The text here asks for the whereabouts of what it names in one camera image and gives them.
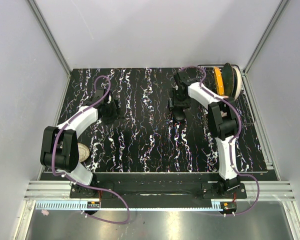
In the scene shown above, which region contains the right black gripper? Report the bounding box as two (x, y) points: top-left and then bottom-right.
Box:
(169, 88), (192, 111)

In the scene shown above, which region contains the black glasses case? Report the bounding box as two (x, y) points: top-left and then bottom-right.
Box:
(171, 106), (186, 123)

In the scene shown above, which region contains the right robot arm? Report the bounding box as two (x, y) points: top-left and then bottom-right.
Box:
(168, 71), (241, 199)

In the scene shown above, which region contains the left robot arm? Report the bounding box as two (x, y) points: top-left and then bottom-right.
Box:
(40, 88), (120, 198)

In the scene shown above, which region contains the yellow plate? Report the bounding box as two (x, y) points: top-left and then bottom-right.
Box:
(213, 66), (225, 96)

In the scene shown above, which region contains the pink patterned mug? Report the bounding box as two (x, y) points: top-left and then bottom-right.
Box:
(221, 95), (229, 117)

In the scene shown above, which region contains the beige patterned round coaster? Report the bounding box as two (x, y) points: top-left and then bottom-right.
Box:
(77, 143), (90, 163)

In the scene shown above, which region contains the dark green plate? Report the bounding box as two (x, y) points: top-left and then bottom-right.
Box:
(221, 62), (236, 98)

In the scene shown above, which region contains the white plate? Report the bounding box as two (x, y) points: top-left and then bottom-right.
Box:
(232, 66), (242, 100)

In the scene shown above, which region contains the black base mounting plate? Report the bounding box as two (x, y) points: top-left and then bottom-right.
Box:
(69, 172), (247, 201)

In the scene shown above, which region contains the small pink scrap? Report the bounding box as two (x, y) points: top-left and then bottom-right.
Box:
(41, 209), (49, 216)

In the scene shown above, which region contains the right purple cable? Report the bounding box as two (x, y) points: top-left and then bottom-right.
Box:
(181, 66), (260, 217)

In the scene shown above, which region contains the purple cable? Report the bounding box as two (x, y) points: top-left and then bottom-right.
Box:
(51, 75), (131, 225)
(181, 66), (260, 217)

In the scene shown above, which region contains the black wire dish rack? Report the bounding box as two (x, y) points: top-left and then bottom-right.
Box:
(196, 64), (256, 130)

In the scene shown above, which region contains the aluminium rail frame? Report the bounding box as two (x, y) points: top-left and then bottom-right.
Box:
(24, 181), (295, 212)

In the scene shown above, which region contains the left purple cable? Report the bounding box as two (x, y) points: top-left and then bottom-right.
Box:
(51, 75), (131, 225)

